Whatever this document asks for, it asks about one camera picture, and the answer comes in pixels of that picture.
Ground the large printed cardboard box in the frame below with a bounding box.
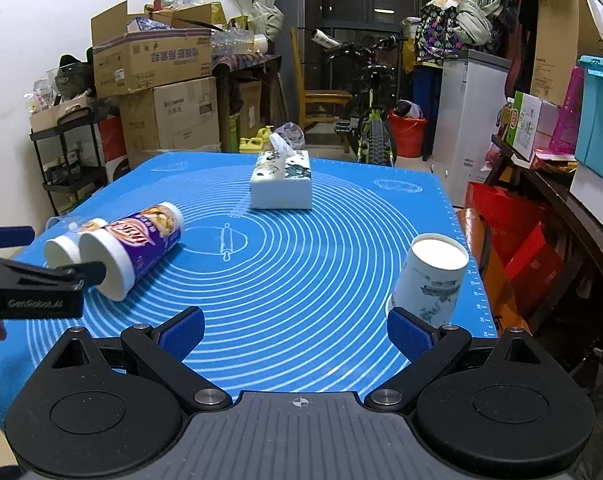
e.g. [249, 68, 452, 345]
[91, 1, 212, 99]

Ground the purple milk tea cup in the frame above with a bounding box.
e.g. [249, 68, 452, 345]
[78, 202, 184, 301]

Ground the white blue painted paper cup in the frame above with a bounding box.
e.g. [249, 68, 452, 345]
[385, 233, 471, 327]

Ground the pink plastic basket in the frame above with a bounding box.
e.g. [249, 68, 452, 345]
[549, 66, 585, 154]

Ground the dark wooden side table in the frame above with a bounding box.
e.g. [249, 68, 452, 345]
[485, 134, 603, 278]

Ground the black green bicycle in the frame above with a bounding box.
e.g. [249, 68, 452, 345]
[326, 36, 399, 167]

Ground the yellow oil jug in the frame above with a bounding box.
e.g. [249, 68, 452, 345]
[238, 126, 273, 154]

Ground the red gift bag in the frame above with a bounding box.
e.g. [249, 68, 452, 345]
[458, 182, 565, 332]

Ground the black metal shelf rack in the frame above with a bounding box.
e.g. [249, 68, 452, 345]
[29, 106, 108, 216]

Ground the red plastic bucket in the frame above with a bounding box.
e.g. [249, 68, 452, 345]
[388, 112, 427, 158]

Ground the clear glass cup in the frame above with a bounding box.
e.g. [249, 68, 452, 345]
[44, 214, 83, 231]

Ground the tall brown cardboard box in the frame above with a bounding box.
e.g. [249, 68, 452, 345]
[530, 0, 603, 106]

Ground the white foam box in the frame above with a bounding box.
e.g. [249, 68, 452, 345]
[571, 162, 603, 226]

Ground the lower brown cardboard box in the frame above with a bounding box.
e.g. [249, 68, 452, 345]
[119, 77, 221, 168]

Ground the wooden chair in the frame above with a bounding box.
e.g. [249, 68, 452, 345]
[290, 27, 352, 130]

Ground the orange blue paper cup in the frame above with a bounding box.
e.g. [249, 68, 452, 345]
[44, 218, 107, 269]

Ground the green white product box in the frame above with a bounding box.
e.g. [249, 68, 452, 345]
[507, 91, 559, 160]

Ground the white floral tissue box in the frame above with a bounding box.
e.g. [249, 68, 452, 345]
[249, 132, 312, 210]

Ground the blue silicone baking mat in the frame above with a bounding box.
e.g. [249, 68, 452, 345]
[0, 152, 499, 428]

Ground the teal plastic storage bin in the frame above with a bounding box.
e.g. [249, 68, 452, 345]
[576, 55, 603, 179]

